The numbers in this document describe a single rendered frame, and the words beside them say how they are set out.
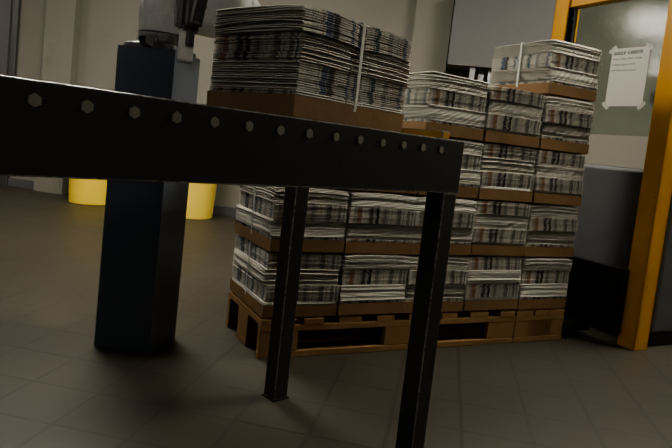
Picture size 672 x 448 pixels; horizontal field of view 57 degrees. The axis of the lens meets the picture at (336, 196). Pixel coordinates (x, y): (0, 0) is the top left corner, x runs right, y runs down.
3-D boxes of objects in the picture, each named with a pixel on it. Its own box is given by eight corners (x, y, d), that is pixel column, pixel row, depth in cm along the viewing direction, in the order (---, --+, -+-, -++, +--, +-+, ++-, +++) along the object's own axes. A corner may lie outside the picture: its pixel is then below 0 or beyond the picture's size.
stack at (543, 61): (456, 316, 299) (491, 45, 288) (503, 314, 312) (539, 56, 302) (512, 343, 265) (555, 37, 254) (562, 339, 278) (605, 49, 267)
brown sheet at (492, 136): (429, 137, 278) (431, 127, 278) (480, 143, 291) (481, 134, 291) (484, 141, 245) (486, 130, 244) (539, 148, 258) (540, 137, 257)
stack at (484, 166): (223, 324, 245) (244, 115, 238) (457, 316, 299) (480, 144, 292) (256, 360, 211) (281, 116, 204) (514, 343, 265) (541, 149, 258)
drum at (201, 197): (223, 217, 551) (231, 138, 545) (204, 222, 508) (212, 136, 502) (178, 210, 559) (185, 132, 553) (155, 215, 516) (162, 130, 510)
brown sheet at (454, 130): (371, 129, 263) (372, 119, 263) (425, 136, 278) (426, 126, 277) (424, 133, 231) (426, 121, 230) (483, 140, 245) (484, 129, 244)
